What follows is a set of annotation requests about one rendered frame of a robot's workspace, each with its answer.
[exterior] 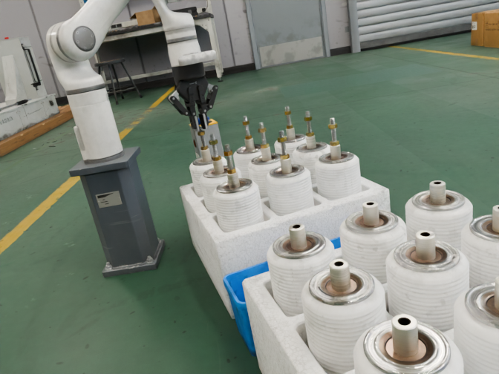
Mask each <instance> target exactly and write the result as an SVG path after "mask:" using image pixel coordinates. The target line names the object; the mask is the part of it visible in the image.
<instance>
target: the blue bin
mask: <svg viewBox="0 0 499 374"><path fill-rule="evenodd" d="M329 241H330V242H331V243H332V244H333V246H334V249H338V248H341V241H340V237H336V238H334V239H331V240H329ZM268 271H269V266H268V262H267V261H265V262H263V263H259V264H256V265H254V266H251V267H248V268H245V269H242V270H239V271H237V272H233V273H230V274H228V275H226V276H225V277H224V279H223V282H224V286H225V288H226V290H227V292H228V293H229V299H230V302H231V304H232V310H233V313H234V316H235V321H236V324H237V327H238V331H239V333H240V335H241V337H242V338H243V340H244V343H245V344H246V346H247V348H248V350H249V352H250V354H251V355H252V356H255V357H257V355H256V351H255V344H254V340H253V336H252V330H251V326H250V319H249V315H248V311H247V304H246V300H245V297H244V290H243V286H242V282H243V281H244V279H247V278H251V277H253V276H256V275H260V274H262V273H265V272H268Z"/></svg>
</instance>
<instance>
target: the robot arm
mask: <svg viewBox="0 0 499 374"><path fill-rule="evenodd" d="M129 1H130V0H88V1H87V2H86V3H85V5H84V6H83V7H82V8H81V9H80V10H79V12H78V13H77V14H76V15H74V16H73V17H72V18H71V19H69V20H67V21H64V22H60V23H57V24H55V25H53V26H52V27H50V28H49V30H48V32H47V35H46V45H47V49H48V53H49V56H50V60H51V61H52V64H53V68H54V70H55V72H56V76H57V78H58V80H59V82H60V84H61V85H62V86H63V88H64V89H65V92H66V94H67V98H68V102H69V105H70V107H71V111H72V114H73V117H74V121H75V123H76V126H74V132H75V134H76V139H77V142H78V144H79V148H80V151H81V154H82V158H83V160H84V163H85V164H97V163H104V162H108V161H111V160H115V159H117V158H119V157H121V156H122V155H124V152H123V147H122V144H121V141H120V136H119V134H118V130H117V126H116V122H115V120H114V115H113V112H112V109H111V104H110V102H109V99H108V94H107V90H106V88H105V83H104V80H103V78H102V77H101V76H100V75H99V74H98V73H96V72H95V71H94V70H93V69H92V67H91V65H90V62H89V59H90V58H91V57H93V56H94V55H95V54H96V52H97V51H98V50H99V48H100V45H101V44H102V42H103V40H104V38H105V36H106V34H107V32H108V31H109V29H110V27H111V25H112V24H113V22H114V20H115V19H116V18H117V17H118V16H119V15H120V13H121V12H122V11H123V9H124V7H125V6H126V5H127V4H128V2H129ZM152 1H153V3H154V6H155V7H156V9H157V12H158V13H159V15H160V18H161V21H162V23H163V28H164V31H165V35H166V41H167V45H168V52H169V60H170V63H171V66H172V73H173V77H174V80H175V92H174V93H173V94H172V95H171V96H168V97H167V100H168V101H169V102H170V103H171V104H172V105H173V106H174V107H175V108H176V109H177V111H178V112H179V113H180V114H181V115H185V116H189V119H190V123H191V127H192V129H194V130H195V131H199V130H200V126H199V122H198V116H196V111H195V103H196V104H197V107H198V111H199V112H200V113H199V114H198V115H199V119H200V125H201V126H202V129H207V126H208V125H209V122H208V118H207V114H206V113H207V111H208V110H209V109H212V108H213V105H214V102H215V97H216V95H217V92H218V86H217V85H211V84H209V83H208V81H207V79H206V77H205V70H204V66H203V62H205V61H209V60H213V59H217V56H216V52H215V51H214V50H209V51H205V52H201V51H200V46H199V44H198V39H197V35H196V31H195V24H194V20H193V18H192V15H191V14H189V13H176V12H173V11H170V9H169V8H168V7H167V5H166V4H168V3H173V2H177V1H185V0H152ZM206 89H207V92H208V94H207V97H206V99H205V96H204V95H205V93H206ZM178 95H179V96H180V97H181V98H182V99H183V100H184V102H185V106H186V109H185V108H184V106H183V105H182V104H181V103H180V102H179V100H180V98H179V96H178Z"/></svg>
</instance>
